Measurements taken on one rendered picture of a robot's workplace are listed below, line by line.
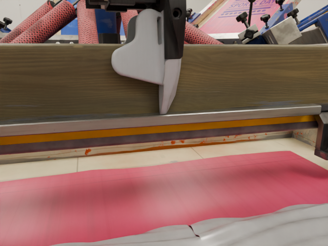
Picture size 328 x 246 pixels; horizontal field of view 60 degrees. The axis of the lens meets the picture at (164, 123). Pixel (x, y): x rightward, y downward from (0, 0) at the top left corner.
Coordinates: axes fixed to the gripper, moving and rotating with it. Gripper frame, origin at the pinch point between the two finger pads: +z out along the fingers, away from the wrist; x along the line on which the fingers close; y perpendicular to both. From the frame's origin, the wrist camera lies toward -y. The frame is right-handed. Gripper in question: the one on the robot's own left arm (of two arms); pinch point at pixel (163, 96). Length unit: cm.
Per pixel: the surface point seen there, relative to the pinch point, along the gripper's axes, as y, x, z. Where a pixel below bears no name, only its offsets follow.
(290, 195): -11.8, 6.0, 9.8
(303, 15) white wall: -200, -219, -35
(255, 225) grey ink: -5.1, 10.1, 9.3
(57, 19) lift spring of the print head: 14, -62, -13
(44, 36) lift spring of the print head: 18, -60, -8
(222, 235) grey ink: -1.7, 10.8, 9.2
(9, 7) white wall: 99, -408, -56
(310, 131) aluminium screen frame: -25.3, -6.7, 7.7
